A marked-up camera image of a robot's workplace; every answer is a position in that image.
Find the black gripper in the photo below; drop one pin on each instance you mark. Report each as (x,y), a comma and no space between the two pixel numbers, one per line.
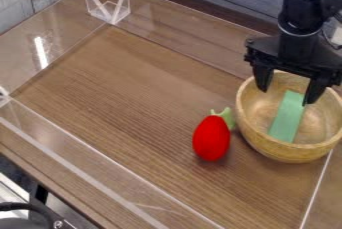
(301,55)

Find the green rectangular block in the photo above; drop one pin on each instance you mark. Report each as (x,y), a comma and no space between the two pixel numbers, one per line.
(288,118)

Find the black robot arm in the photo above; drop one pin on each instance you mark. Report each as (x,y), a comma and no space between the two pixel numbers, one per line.
(302,18)

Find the brown wooden bowl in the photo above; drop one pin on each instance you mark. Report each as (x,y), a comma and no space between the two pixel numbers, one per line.
(320,131)

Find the red plush strawberry toy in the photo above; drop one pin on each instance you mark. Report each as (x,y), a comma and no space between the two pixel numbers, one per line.
(211,136)

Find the clear acrylic corner bracket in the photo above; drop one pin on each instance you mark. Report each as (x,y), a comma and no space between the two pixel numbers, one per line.
(110,11)

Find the clear acrylic tray wall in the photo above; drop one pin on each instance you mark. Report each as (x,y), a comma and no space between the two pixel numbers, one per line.
(104,189)

